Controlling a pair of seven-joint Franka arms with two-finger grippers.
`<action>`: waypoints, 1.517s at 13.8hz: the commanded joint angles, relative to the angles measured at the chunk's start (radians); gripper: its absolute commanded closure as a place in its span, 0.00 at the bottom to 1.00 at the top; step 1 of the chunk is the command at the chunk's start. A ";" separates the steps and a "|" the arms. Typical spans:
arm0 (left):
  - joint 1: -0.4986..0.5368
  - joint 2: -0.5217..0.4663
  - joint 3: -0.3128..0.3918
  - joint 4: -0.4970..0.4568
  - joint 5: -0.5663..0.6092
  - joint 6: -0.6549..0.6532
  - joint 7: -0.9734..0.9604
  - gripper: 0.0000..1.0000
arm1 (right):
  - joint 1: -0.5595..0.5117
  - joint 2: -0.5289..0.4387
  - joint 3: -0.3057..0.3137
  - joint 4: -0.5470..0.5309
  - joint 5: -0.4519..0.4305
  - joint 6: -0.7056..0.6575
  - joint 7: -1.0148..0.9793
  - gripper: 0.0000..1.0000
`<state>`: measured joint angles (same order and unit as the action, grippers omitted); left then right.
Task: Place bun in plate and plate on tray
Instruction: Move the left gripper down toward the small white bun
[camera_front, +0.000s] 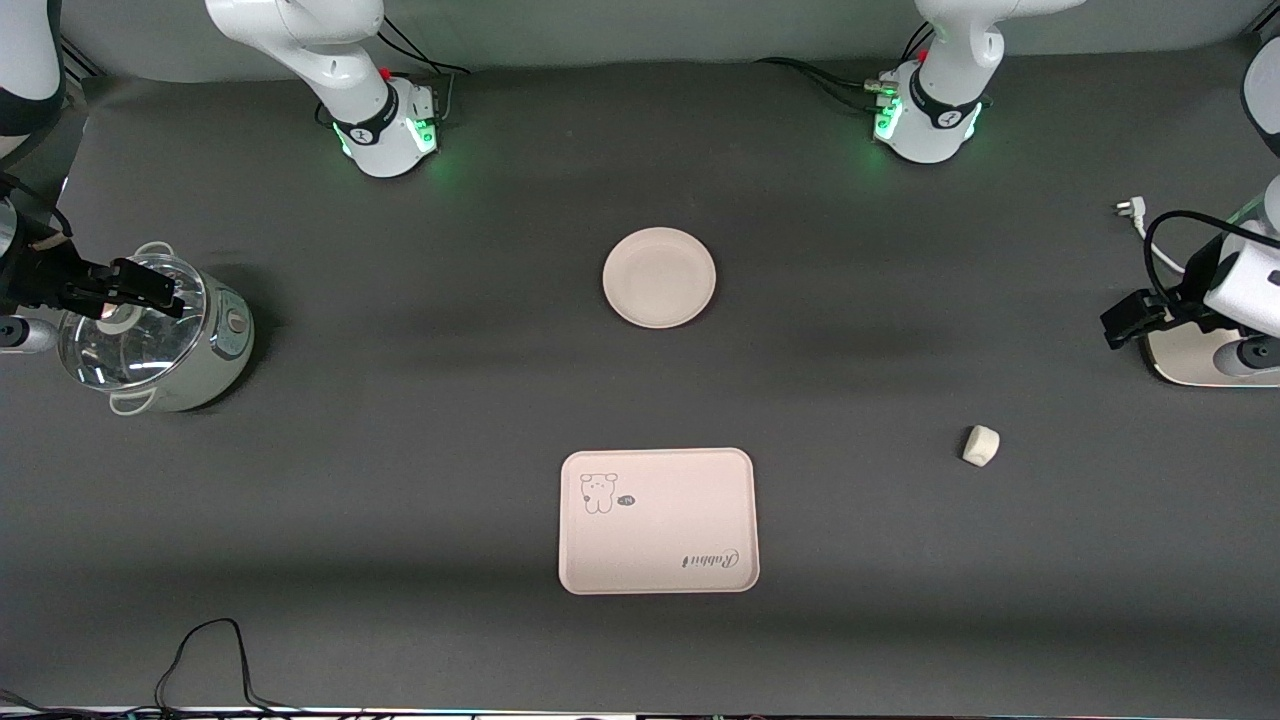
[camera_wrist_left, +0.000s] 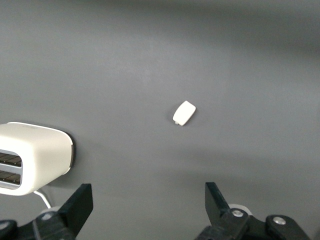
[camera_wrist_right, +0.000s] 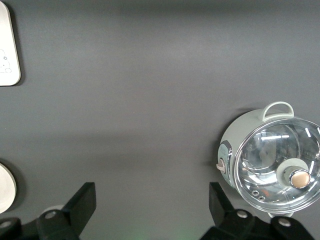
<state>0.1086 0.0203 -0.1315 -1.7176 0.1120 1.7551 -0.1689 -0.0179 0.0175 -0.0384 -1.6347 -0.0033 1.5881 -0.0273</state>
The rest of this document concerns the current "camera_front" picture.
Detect glass pot lid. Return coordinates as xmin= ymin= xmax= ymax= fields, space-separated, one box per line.
xmin=57 ymin=253 xmax=209 ymax=391

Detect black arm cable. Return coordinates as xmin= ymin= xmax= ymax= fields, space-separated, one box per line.
xmin=1143 ymin=210 xmax=1280 ymax=301
xmin=0 ymin=172 xmax=76 ymax=246

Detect black left arm base cables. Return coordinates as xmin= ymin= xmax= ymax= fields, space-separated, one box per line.
xmin=755 ymin=57 xmax=891 ymax=113

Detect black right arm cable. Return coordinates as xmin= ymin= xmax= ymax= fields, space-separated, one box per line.
xmin=0 ymin=172 xmax=76 ymax=246

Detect pale green electric pot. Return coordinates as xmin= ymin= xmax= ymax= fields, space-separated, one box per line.
xmin=57 ymin=240 xmax=256 ymax=416

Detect thin black looped table cable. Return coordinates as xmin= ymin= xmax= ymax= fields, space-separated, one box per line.
xmin=155 ymin=618 xmax=301 ymax=716

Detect aluminium frame rail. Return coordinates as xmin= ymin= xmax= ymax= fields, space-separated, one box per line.
xmin=60 ymin=35 xmax=106 ymax=81

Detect white toaster cable with plug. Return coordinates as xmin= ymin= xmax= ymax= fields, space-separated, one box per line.
xmin=1115 ymin=197 xmax=1216 ymax=286

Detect beige rabbit print tray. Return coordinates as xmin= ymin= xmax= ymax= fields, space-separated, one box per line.
xmin=558 ymin=448 xmax=761 ymax=596

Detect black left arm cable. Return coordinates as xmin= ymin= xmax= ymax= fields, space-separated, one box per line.
xmin=1143 ymin=210 xmax=1280 ymax=301

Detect cream toaster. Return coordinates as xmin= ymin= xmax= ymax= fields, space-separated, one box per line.
xmin=1140 ymin=320 xmax=1280 ymax=389

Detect round beige plate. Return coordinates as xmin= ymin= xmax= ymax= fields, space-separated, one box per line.
xmin=602 ymin=227 xmax=718 ymax=329

